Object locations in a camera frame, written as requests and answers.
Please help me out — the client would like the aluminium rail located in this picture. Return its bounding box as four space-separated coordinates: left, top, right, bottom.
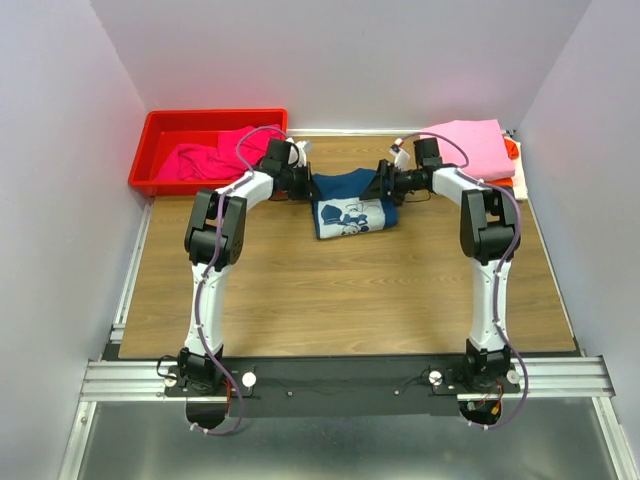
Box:
80 356 615 402

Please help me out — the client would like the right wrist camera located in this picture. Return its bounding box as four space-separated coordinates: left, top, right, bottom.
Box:
389 142 411 171

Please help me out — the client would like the purple cable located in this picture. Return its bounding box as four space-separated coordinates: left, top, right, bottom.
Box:
188 124 289 437
399 130 527 432

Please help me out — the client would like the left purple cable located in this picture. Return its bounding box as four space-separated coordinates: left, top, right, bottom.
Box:
188 124 289 437

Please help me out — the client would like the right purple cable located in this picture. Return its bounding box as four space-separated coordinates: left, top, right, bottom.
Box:
399 130 527 432

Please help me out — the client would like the red plastic bin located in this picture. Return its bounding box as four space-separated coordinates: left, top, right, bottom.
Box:
128 108 288 196

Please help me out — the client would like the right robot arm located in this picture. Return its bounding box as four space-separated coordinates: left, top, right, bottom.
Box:
360 134 521 388

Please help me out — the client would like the folded orange t shirt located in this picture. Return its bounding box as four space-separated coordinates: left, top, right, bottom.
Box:
486 136 520 187

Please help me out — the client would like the folded pink t shirt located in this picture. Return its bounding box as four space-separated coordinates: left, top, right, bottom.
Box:
420 119 505 183

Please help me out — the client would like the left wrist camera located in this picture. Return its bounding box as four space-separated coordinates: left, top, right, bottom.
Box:
288 140 312 168

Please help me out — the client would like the dark blue t shirt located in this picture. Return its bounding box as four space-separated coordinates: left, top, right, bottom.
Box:
311 168 398 240

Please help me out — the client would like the folded cream t shirt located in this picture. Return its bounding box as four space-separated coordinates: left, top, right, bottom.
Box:
504 137 528 201

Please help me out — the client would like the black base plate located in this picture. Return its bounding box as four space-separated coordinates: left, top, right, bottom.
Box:
156 352 521 430

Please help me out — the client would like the magenta t shirt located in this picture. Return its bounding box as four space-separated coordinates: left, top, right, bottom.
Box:
155 125 284 182

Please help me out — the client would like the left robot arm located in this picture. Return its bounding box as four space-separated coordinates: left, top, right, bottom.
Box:
177 138 319 392

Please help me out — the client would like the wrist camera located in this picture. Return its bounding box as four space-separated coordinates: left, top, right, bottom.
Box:
288 140 312 168
389 142 411 171

